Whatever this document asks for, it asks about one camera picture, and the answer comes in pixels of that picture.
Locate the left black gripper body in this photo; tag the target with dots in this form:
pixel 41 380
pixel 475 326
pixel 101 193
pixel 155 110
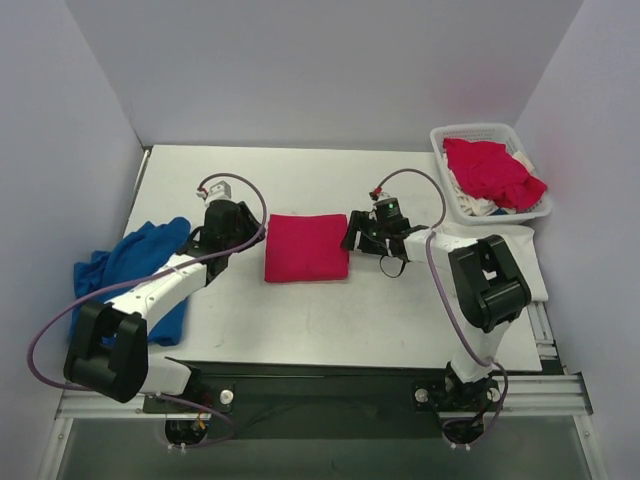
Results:
pixel 245 220

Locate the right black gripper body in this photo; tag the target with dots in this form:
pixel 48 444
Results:
pixel 363 233

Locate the pink t shirt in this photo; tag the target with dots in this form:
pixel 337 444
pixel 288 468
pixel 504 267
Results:
pixel 306 249
pixel 486 169

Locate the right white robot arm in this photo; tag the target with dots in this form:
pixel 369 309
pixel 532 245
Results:
pixel 479 282

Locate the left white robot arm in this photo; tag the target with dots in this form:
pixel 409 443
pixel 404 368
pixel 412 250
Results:
pixel 109 349

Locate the blue t shirt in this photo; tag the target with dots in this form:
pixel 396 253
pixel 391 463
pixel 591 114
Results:
pixel 138 254

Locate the pink t shirt in basket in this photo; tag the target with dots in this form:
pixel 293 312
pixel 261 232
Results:
pixel 486 169

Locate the white folded t shirt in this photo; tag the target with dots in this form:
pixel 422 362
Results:
pixel 520 240

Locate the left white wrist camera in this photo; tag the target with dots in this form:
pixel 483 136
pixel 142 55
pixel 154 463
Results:
pixel 218 191

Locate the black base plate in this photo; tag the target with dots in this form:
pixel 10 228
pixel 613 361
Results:
pixel 303 402

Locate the aluminium frame rail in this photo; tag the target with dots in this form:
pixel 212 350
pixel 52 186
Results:
pixel 539 433

